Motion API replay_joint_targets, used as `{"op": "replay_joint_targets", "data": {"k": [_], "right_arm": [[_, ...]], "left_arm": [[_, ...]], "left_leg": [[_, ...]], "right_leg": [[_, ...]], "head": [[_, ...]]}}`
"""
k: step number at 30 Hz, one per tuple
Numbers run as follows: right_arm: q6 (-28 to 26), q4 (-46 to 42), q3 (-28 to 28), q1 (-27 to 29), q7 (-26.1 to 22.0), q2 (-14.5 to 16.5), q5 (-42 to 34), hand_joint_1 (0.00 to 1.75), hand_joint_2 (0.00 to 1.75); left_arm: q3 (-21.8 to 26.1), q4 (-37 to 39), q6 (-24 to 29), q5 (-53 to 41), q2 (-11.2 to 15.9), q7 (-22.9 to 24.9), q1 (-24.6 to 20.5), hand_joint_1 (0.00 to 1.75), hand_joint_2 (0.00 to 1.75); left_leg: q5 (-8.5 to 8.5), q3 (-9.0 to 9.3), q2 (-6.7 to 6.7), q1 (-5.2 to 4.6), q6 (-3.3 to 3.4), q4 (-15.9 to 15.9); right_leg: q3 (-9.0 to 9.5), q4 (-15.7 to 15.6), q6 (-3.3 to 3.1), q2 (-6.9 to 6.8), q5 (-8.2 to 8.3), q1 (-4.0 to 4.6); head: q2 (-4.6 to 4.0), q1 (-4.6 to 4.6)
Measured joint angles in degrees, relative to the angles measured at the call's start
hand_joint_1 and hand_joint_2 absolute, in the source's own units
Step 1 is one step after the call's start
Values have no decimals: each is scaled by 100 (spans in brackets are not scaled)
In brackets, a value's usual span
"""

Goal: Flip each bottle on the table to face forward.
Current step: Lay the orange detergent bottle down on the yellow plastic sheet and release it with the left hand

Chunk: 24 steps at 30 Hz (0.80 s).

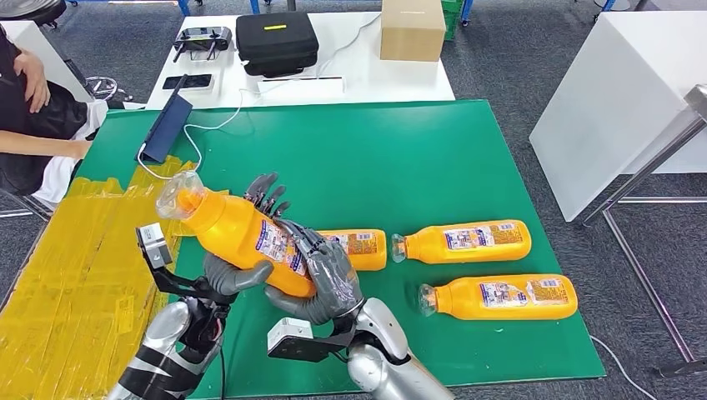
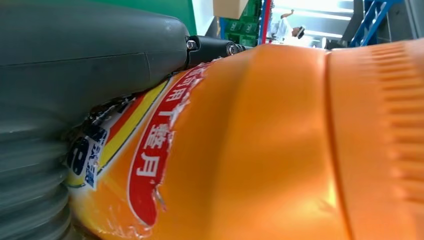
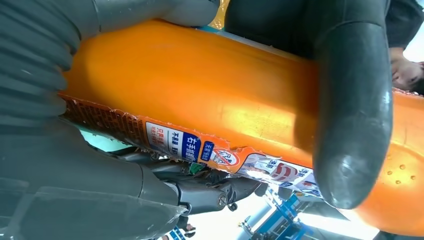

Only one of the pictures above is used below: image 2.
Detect orange detergent bottle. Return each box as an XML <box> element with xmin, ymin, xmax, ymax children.
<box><xmin>64</xmin><ymin>38</ymin><xmax>424</xmax><ymax>240</ymax></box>

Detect green table mat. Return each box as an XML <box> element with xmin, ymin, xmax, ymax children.
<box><xmin>89</xmin><ymin>0</ymin><xmax>198</xmax><ymax>27</ymax></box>

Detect white table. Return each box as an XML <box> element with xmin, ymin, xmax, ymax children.
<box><xmin>192</xmin><ymin>0</ymin><xmax>220</xmax><ymax>37</ymax></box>

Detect cardboard box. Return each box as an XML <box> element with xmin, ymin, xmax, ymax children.
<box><xmin>212</xmin><ymin>0</ymin><xmax>250</xmax><ymax>20</ymax></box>

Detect green crates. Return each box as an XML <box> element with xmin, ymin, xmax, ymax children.
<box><xmin>219</xmin><ymin>0</ymin><xmax>264</xmax><ymax>47</ymax></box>

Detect person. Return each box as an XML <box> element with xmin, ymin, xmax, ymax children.
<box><xmin>269</xmin><ymin>9</ymin><xmax>306</xmax><ymax>41</ymax></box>

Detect blue metal rack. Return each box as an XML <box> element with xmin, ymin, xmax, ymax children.
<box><xmin>216</xmin><ymin>0</ymin><xmax>403</xmax><ymax>48</ymax></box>

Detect red post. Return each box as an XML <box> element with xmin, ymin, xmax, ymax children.
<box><xmin>260</xmin><ymin>0</ymin><xmax>273</xmax><ymax>45</ymax></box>

